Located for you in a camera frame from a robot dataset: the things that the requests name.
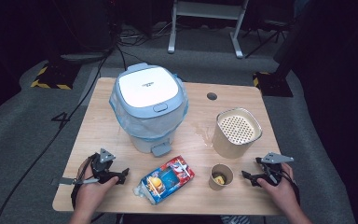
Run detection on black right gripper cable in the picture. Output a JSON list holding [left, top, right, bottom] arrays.
[[279, 167, 302, 207]]

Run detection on beige canister with perforated strainer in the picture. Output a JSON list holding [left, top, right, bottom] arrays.
[[212, 107, 263, 160]]

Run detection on blue and white pedal bin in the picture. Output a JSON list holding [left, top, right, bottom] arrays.
[[108, 63, 189, 158]]

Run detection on person's right hand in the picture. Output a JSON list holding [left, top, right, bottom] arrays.
[[255, 162, 300, 217]]

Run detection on colourful snack carton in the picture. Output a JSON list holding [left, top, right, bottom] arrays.
[[132, 155, 196, 205]]

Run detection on person's striped clothing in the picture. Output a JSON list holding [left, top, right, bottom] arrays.
[[220, 215, 252, 224]]

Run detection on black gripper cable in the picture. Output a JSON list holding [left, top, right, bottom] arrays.
[[279, 167, 302, 207], [70, 154, 101, 210]]

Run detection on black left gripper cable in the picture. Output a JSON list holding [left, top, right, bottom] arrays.
[[70, 154, 101, 210]]

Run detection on grey tape strip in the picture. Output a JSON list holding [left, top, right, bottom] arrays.
[[50, 176, 76, 187]]

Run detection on long black floor cable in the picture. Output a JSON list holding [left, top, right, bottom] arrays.
[[0, 46, 115, 224]]

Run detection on person's left hand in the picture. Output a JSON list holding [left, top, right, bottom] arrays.
[[74, 158, 120, 217]]

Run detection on yellow and black striped base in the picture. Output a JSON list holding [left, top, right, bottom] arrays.
[[252, 71, 294, 98], [30, 63, 82, 91]]

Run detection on black tripod stand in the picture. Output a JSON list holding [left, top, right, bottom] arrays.
[[244, 18, 293, 59]]

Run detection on grey flat stand base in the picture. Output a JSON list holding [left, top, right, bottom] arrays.
[[60, 50, 107, 63]]

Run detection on white metal table frame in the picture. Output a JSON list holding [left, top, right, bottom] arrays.
[[167, 0, 250, 60]]

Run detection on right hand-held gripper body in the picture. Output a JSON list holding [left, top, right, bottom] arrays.
[[255, 152, 295, 188]]

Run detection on liquid spill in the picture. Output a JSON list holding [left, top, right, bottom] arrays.
[[192, 122, 214, 147]]

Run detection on yellow food scraps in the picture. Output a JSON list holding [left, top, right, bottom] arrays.
[[213, 173, 227, 186]]

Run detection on translucent plastic bin liner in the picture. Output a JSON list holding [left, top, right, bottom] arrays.
[[108, 73, 189, 142]]

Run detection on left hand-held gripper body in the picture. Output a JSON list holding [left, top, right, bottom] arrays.
[[89, 147, 119, 185]]

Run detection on brown paper cup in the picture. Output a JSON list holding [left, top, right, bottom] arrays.
[[208, 163, 235, 191]]

